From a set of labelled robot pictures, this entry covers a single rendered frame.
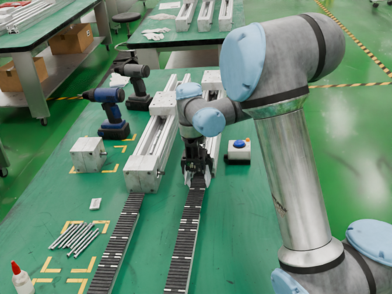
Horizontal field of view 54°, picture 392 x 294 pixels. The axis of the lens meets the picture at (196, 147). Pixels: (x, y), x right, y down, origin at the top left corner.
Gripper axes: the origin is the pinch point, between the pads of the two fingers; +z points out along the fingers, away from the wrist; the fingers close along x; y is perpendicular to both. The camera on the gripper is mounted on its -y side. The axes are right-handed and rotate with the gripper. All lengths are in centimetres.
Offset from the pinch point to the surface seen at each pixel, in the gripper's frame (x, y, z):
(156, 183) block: -14.0, 1.8, -1.0
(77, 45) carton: -195, -342, 49
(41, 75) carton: -198, -251, 52
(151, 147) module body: -19.5, -16.7, -3.5
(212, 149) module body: 4.0, -11.3, -6.3
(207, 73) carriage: -3, -74, -10
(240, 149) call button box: 13.6, -14.9, -3.8
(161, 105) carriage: -19.4, -39.2, -10.3
